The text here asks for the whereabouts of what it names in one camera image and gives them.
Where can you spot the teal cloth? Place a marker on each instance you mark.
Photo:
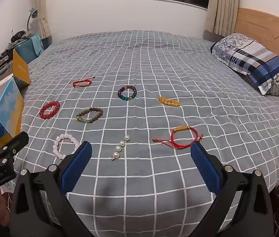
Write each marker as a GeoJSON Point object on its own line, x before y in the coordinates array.
{"type": "Point", "coordinates": [37, 44]}

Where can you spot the black bag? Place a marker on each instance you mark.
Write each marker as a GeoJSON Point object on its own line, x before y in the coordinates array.
{"type": "Point", "coordinates": [18, 35]}

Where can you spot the white cardboard box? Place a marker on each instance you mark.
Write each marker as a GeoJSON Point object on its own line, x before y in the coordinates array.
{"type": "Point", "coordinates": [8, 103]}

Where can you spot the blue patterned pillow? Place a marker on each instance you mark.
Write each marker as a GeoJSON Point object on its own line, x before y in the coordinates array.
{"type": "Point", "coordinates": [253, 59]}

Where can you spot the grey checked bedsheet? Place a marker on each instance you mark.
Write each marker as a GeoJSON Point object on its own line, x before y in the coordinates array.
{"type": "Point", "coordinates": [154, 79]}

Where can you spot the teal suitcase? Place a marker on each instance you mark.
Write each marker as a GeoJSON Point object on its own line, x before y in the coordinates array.
{"type": "Point", "coordinates": [27, 50]}

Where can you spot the wooden headboard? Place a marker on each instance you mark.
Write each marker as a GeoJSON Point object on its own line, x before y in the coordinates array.
{"type": "Point", "coordinates": [265, 27]}

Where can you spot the blue desk lamp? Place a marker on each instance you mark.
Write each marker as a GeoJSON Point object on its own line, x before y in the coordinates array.
{"type": "Point", "coordinates": [32, 16]}

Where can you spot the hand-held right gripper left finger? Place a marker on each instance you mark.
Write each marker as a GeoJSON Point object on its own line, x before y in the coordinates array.
{"type": "Point", "coordinates": [76, 167]}

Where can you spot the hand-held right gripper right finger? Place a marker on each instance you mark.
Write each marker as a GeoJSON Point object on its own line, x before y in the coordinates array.
{"type": "Point", "coordinates": [206, 167]}

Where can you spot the white pearl strand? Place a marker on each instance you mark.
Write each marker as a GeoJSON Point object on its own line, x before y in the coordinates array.
{"type": "Point", "coordinates": [119, 147]}

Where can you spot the beige curtain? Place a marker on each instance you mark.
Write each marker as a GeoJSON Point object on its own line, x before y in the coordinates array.
{"type": "Point", "coordinates": [222, 7]}
{"type": "Point", "coordinates": [40, 5]}

